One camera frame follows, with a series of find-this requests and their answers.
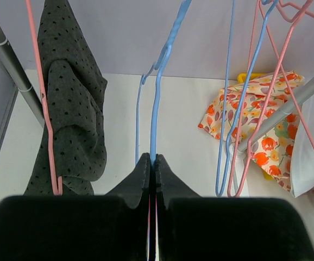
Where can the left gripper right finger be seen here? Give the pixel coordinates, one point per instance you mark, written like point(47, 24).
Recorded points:
point(191, 227)

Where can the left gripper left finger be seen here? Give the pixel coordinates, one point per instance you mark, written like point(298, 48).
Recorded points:
point(113, 226)

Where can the orange floral skirt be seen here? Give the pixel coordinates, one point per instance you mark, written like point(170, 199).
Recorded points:
point(273, 151)

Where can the white metal clothes rack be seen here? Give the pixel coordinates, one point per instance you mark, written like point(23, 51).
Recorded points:
point(11, 63)

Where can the yellow plastic bin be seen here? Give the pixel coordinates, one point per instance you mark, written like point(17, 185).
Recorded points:
point(241, 79)

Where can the dark grey dotted skirt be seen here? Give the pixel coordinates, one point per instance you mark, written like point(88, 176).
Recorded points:
point(75, 91)

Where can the blue wire hanger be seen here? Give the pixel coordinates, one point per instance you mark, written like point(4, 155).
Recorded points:
point(158, 66)
point(224, 144)

